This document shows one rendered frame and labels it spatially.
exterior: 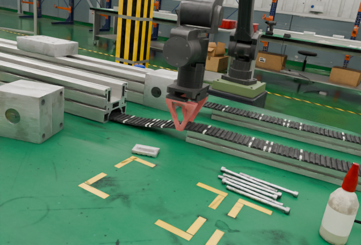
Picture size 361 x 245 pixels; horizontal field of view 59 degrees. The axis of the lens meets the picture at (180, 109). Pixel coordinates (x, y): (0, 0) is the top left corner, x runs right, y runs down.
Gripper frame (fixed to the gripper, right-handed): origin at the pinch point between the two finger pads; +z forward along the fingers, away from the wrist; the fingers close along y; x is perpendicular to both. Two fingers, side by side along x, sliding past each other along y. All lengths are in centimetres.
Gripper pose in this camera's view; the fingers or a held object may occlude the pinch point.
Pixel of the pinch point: (183, 123)
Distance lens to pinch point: 72.7
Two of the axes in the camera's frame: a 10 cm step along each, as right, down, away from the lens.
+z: -1.2, 9.4, 3.1
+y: -3.8, 2.4, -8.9
